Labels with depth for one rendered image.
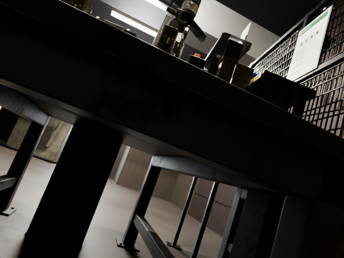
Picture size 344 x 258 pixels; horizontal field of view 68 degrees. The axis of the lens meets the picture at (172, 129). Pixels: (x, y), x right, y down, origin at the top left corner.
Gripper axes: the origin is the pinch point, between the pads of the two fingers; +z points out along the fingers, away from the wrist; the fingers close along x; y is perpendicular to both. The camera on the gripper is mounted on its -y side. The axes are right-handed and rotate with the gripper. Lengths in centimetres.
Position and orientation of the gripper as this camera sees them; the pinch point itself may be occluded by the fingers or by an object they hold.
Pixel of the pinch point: (177, 54)
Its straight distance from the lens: 117.4
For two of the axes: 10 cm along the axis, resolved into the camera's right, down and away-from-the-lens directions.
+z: -3.3, 9.3, -1.8
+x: 1.4, -1.4, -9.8
